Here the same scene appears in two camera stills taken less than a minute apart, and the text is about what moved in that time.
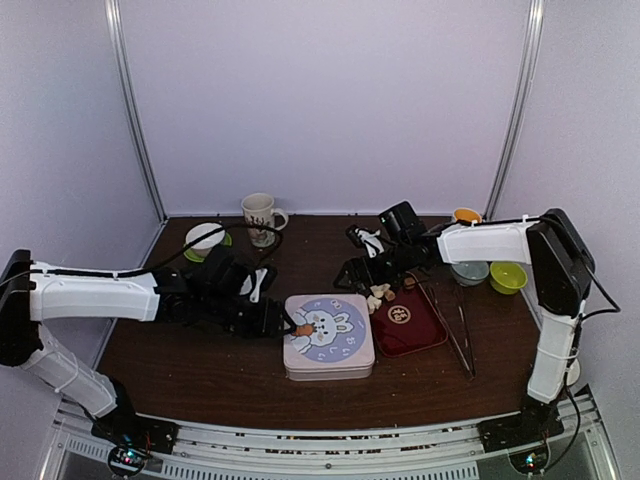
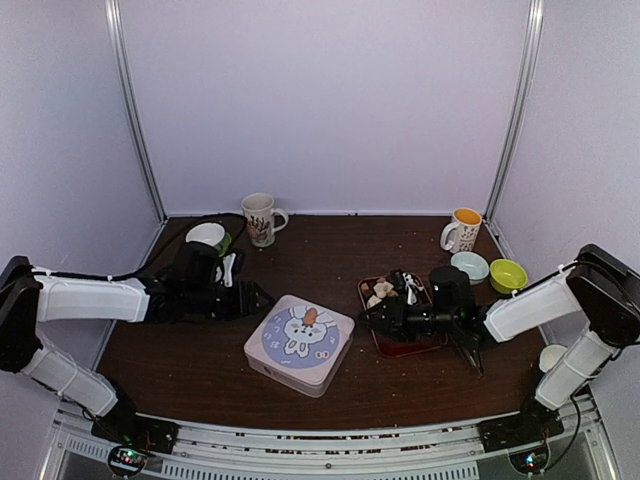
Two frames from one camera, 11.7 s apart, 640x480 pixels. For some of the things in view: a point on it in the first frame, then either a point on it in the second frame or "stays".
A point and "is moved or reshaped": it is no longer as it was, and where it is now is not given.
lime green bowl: [507, 277] stays
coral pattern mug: [258, 208] stays
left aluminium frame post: [118, 39] stays
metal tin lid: [344, 335] is moved or reshaped
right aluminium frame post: [523, 93] stays
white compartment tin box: [306, 360] → [301, 359]
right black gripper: [352, 265] → [394, 312]
